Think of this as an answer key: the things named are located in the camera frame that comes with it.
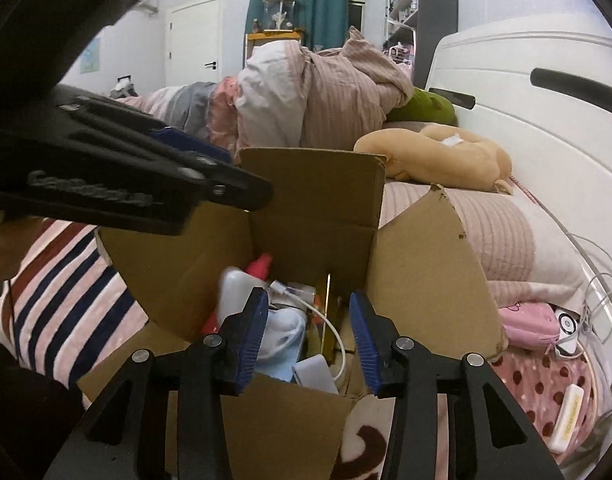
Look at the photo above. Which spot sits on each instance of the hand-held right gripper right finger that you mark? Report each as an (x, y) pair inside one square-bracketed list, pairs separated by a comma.
[(366, 345)]

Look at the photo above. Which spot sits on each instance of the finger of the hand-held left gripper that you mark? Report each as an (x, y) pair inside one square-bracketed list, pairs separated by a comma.
[(236, 190), (186, 142)]

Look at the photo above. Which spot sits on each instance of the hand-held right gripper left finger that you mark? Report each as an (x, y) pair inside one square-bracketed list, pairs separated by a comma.
[(248, 340)]

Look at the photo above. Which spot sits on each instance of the blue square device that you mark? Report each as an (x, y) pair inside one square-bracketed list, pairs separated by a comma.
[(281, 340)]

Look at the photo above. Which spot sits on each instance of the white earbuds case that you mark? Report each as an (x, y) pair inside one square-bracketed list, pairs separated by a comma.
[(236, 292)]

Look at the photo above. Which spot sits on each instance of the gold metal strip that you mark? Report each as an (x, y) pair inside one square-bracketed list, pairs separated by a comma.
[(329, 310)]

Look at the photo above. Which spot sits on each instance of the pink red bottle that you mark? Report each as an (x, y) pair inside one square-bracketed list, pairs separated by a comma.
[(261, 266)]

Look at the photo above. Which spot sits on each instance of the cardboard box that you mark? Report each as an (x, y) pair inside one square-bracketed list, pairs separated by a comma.
[(311, 200)]

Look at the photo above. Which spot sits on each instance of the person's left hand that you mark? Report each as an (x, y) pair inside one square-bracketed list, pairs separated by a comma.
[(6, 245)]

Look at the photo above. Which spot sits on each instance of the grey black luggage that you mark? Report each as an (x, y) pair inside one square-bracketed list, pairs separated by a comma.
[(122, 86)]

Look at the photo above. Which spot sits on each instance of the white door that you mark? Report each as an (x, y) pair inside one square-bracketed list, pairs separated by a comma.
[(193, 40)]

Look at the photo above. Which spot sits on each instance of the yellow shelf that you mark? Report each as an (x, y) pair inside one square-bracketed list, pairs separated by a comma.
[(273, 36)]

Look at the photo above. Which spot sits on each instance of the pink grey duvet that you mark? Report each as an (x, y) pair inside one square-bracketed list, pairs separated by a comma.
[(336, 95)]

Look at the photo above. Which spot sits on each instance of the white air conditioner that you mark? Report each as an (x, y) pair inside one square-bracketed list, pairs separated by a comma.
[(146, 6)]

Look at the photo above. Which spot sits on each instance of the glass display case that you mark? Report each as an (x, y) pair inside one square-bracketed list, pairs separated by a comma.
[(279, 12)]

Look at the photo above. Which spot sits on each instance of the pink pouch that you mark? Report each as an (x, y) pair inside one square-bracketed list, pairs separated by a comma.
[(528, 322)]

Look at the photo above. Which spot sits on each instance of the pink polka dot sheet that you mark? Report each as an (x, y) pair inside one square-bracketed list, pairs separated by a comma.
[(530, 385)]

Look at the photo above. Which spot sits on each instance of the brown plush toy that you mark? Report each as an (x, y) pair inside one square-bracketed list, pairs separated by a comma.
[(435, 160)]

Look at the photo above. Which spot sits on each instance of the teal curtain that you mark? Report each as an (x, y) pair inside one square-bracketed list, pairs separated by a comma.
[(326, 0)]

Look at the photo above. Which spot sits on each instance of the white round device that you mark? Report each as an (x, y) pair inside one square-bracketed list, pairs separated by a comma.
[(568, 324)]

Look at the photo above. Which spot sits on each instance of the green plush toy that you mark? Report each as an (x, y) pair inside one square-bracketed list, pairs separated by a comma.
[(425, 107)]

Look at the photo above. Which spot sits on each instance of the white tube on polka blanket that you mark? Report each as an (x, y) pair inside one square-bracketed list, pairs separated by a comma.
[(568, 417)]

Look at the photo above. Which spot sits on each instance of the dark cloth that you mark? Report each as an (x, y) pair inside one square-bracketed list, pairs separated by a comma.
[(26, 410)]

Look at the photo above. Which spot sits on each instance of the dark bookshelf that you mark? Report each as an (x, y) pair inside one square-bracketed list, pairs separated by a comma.
[(438, 20)]

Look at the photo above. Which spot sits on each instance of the white bed headboard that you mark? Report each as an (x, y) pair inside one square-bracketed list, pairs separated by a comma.
[(535, 125)]

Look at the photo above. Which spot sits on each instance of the blue wall poster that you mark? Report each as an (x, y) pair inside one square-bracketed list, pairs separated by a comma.
[(91, 55)]

